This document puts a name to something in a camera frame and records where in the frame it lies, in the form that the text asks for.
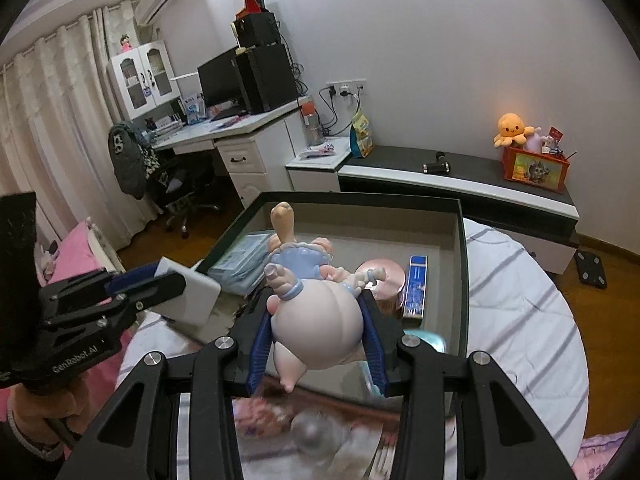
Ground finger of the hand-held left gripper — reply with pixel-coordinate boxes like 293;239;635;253
102;258;173;295
112;270;188;318

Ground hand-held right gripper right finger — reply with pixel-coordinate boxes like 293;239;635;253
355;290;578;480

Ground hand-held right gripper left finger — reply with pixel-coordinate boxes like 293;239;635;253
55;292;276;480

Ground white rounded box device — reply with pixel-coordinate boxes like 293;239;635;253
150;257;222;327

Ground teal round container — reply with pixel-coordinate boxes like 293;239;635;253
400;327;448;357

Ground pale pink doll figurine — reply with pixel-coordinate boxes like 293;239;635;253
265;201;388;392

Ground blue narrow box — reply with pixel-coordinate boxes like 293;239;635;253
400;255;429;321

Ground rose gold round jar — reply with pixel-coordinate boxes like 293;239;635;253
357;258;408;318

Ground clear light blue plastic case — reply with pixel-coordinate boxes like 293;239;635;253
206;231;273;295

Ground pink box with black rim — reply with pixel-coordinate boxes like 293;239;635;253
197;190;471;411

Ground person's left forearm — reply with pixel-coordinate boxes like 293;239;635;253
0;410;81;480

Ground person's left hand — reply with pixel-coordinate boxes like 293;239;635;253
10;375;98;446

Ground pastel toy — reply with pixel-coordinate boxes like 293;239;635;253
235;395;288;441

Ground silver ball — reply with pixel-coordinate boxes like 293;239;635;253
290;410;336;456

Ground black office chair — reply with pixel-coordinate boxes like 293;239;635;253
150;152;223;240

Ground dark jacket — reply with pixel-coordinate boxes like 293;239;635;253
108;122;161;200

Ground stack of papers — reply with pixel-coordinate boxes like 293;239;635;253
145;115;183;137

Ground white desk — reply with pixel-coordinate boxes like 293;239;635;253
150;95;313;211

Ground cream curtain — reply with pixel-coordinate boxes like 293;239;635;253
0;7;166;261

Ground white hutch cabinet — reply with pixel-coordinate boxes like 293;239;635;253
107;39;182;121

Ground white nightstand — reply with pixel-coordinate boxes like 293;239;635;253
286;136;353;193

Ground black massager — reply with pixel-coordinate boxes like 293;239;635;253
422;151;451;175

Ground low cabinet with black top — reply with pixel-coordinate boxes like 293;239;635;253
337;145;581;276

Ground magazine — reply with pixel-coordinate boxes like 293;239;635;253
300;144;337;161

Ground black monitor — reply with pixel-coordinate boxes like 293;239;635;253
196;46;251;111

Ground snack bag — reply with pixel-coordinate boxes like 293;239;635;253
349;111;376;157

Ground bottle with red cap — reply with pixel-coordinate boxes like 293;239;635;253
301;101;325;145

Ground black floor scale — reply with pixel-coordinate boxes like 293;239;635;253
575;250;609;291

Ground black computer tower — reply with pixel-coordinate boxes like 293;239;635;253
235;42;301;115

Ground red storage box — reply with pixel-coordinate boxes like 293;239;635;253
502;145;571;194

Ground pink floral quilt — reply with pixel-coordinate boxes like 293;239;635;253
570;430;635;480

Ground small white desk fan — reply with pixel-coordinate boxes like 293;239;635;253
230;22;249;56

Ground orange octopus plush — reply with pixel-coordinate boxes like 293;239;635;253
494;112;536;150

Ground pink plush toy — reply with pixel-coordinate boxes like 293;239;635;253
522;127;547;154

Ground black speaker box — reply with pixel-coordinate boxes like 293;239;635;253
235;11;282;48

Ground white bed frame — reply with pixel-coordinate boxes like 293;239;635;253
82;216;127;275

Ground black cable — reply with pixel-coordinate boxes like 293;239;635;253
292;60;361;139

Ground white wall socket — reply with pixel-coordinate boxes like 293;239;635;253
326;79;367;98

